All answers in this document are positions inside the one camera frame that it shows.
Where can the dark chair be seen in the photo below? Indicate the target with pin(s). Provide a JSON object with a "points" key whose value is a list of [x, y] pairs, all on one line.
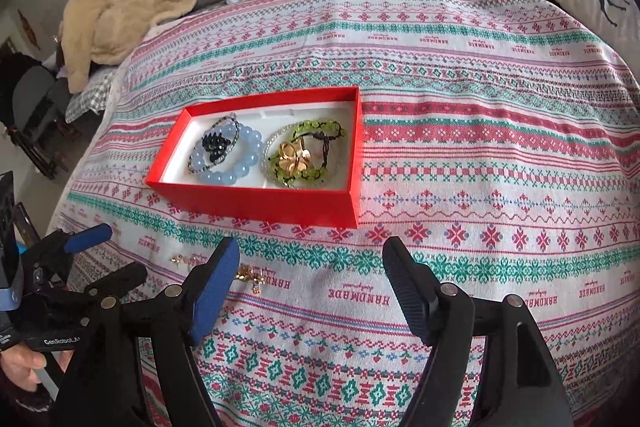
{"points": [[32, 107]]}

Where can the black bead hair clip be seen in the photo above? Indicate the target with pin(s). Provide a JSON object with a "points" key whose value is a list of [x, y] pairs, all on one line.
{"points": [[216, 145]]}

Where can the person's left hand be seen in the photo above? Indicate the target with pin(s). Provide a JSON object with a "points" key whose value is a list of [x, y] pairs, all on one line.
{"points": [[22, 364]]}

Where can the gold rings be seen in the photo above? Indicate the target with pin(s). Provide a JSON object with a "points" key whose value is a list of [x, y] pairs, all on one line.
{"points": [[292, 155]]}

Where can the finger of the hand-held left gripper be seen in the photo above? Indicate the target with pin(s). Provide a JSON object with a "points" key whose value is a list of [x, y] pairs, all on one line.
{"points": [[117, 279], [90, 237]]}

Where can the red cardboard box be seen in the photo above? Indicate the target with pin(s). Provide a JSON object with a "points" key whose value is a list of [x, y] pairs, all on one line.
{"points": [[250, 208]]}

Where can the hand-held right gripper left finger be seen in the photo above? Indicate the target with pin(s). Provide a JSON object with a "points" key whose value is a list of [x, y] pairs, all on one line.
{"points": [[215, 288]]}

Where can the grey checked sheet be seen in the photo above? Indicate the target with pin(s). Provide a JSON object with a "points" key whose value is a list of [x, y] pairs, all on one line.
{"points": [[92, 94]]}

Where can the patterned red green blanket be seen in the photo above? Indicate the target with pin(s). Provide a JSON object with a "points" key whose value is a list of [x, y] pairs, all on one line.
{"points": [[475, 167]]}

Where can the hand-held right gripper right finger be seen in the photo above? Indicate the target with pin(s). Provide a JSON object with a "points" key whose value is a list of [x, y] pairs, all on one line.
{"points": [[406, 288]]}

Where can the gold earring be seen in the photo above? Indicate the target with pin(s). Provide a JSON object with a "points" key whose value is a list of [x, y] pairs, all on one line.
{"points": [[250, 278], [179, 260]]}

